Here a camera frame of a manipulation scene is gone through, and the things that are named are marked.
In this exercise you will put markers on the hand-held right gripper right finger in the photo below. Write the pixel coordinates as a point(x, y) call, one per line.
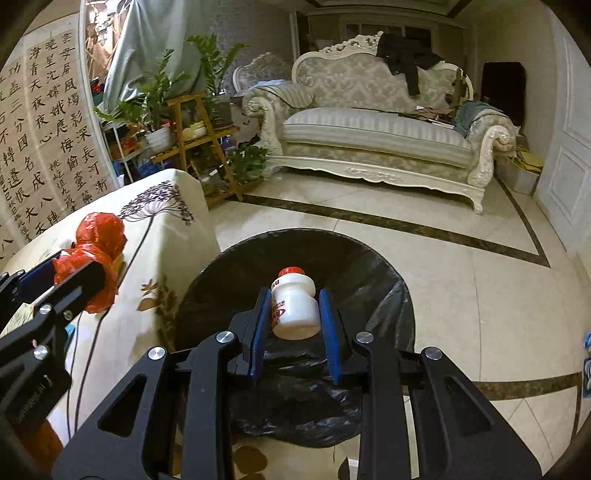
point(330, 332)

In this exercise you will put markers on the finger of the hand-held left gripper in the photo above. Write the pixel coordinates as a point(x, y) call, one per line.
point(32, 279)
point(78, 288)

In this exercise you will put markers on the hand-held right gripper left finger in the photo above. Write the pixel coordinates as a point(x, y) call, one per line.
point(258, 332)

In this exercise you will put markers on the white bottle with red cap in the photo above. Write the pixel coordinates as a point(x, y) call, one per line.
point(293, 304)

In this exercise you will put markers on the red plastic bag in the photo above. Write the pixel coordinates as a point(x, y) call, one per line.
point(99, 235)

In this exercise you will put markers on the trash bin with black bag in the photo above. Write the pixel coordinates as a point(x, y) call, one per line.
point(369, 277)

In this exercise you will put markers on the floral tablecloth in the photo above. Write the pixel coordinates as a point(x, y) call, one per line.
point(161, 221)

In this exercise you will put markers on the white metal shelf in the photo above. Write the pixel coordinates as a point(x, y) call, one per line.
point(124, 157)

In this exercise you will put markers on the small leafy floor plant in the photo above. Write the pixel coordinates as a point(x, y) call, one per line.
point(247, 161)

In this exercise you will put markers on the green plant in white pot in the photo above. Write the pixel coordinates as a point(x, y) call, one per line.
point(157, 136)

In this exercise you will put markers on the wooden plant stand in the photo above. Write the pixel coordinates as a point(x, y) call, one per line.
point(184, 138)

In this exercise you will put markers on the cream carved sofa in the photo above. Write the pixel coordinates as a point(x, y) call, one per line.
point(369, 134)

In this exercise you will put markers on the pile of papers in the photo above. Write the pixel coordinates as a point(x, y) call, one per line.
point(434, 115)

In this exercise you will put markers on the grey storage box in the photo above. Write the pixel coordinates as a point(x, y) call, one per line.
point(519, 173)

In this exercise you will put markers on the grey green curtain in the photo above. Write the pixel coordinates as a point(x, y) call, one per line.
point(147, 46)

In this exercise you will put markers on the tall green potted plant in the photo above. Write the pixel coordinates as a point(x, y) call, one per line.
point(212, 69)

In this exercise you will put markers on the blue cloth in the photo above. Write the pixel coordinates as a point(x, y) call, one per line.
point(473, 117)

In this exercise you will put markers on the blue slipper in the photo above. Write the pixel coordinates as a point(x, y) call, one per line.
point(586, 364)

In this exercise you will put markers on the cream carved armchair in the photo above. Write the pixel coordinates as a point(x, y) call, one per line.
point(258, 69)

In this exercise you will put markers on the black clothing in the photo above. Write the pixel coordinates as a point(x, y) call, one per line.
point(401, 57)

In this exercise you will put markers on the white panelled door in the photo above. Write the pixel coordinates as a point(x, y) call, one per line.
point(568, 161)

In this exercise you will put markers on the calligraphy wall hanging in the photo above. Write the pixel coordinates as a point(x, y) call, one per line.
point(46, 138)

